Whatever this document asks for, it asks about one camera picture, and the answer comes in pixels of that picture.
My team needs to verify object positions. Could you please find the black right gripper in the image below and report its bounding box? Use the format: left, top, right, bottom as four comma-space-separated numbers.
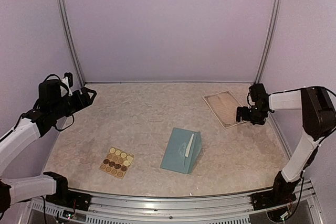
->
237, 105, 268, 125

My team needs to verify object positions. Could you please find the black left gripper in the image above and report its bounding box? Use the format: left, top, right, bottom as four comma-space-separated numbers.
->
51, 86, 96, 120

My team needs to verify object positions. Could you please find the beige lined letter paper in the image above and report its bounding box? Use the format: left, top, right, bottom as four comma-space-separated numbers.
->
185, 133, 194, 157

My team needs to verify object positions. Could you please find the teal blue envelope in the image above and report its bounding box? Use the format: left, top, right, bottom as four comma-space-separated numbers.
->
160, 127, 202, 174

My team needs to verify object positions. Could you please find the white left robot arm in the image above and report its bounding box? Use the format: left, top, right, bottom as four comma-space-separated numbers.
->
1, 72, 97, 213

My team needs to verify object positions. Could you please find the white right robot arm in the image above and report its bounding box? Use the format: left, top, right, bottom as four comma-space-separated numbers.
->
236, 83, 335, 205

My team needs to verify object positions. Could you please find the round sticker seal sheet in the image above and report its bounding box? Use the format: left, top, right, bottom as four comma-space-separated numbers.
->
99, 147, 134, 179

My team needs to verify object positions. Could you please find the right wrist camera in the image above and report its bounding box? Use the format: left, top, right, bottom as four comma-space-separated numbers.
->
247, 83, 268, 103

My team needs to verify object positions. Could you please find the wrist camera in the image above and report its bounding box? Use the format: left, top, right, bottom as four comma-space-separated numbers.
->
60, 72, 73, 97
247, 83, 268, 103

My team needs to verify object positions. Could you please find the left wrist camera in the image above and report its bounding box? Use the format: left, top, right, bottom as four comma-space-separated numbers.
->
60, 72, 73, 97

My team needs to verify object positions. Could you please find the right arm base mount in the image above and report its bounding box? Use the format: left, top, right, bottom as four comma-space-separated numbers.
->
251, 179, 300, 210

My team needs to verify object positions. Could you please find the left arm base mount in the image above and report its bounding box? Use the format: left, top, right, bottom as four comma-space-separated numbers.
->
46, 181, 92, 211

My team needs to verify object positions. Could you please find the aluminium front rail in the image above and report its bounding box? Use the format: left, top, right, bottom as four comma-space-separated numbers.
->
25, 179, 316, 224

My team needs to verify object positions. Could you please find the left aluminium frame post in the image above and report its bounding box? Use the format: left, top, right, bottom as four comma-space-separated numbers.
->
57, 0, 86, 87

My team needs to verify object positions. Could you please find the aluminium frame post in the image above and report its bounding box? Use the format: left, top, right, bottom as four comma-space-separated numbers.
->
57, 0, 86, 87
254, 0, 281, 84

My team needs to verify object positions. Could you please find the right aluminium frame post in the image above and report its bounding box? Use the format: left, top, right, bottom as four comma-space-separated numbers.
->
254, 0, 281, 84

